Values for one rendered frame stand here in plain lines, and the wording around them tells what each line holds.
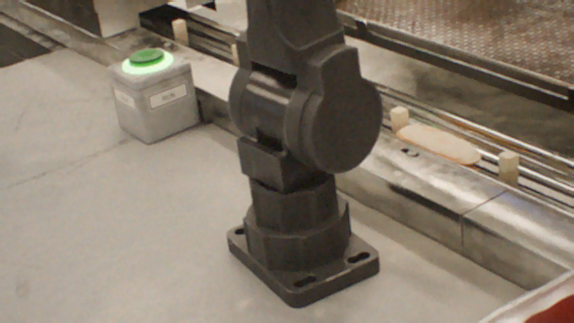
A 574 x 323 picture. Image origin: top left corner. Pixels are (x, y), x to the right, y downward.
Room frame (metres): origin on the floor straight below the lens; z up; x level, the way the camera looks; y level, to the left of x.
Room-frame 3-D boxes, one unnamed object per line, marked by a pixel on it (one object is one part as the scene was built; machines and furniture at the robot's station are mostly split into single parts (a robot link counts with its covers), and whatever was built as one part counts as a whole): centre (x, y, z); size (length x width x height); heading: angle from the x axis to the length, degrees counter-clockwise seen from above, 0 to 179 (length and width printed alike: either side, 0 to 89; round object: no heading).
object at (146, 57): (0.99, 0.13, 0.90); 0.04 x 0.04 x 0.02
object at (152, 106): (0.99, 0.13, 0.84); 0.08 x 0.08 x 0.11; 33
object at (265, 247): (0.69, 0.00, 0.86); 0.12 x 0.09 x 0.08; 27
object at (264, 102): (0.70, -0.02, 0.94); 0.09 x 0.05 x 0.10; 126
